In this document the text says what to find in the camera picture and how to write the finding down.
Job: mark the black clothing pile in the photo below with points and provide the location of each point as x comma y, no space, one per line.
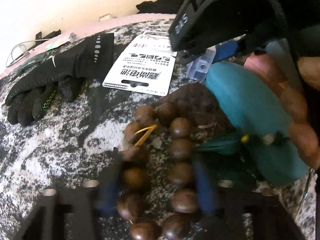
160,7

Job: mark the grey white patterned blanket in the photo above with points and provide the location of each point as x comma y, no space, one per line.
74,141

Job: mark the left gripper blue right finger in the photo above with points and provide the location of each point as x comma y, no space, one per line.
205,186

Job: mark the dark green small packet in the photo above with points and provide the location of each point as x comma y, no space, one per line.
30,62

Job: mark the white battery blister card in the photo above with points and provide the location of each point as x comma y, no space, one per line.
145,66

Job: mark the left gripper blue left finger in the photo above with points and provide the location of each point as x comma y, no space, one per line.
109,186

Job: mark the black glove on blanket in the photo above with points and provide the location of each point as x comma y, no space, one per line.
31,96

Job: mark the green pink packet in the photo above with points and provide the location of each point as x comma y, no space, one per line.
61,41

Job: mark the clear plastic small box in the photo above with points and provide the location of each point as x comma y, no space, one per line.
198,69

